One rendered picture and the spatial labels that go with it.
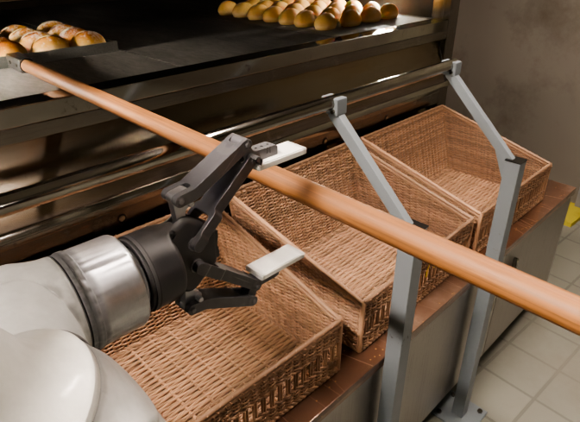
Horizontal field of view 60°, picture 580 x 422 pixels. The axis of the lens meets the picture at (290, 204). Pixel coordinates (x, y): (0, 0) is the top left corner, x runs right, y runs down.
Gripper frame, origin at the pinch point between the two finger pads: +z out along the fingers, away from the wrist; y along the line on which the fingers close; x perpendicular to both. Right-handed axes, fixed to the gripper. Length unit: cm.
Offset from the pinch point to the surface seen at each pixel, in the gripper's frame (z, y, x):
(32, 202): -19.5, 3.1, -27.8
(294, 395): 17, 58, -16
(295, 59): 67, 3, -66
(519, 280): 2.8, -1.2, 25.4
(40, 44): 11, -3, -102
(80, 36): 22, -4, -103
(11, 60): 2, -1, -96
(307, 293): 31, 44, -26
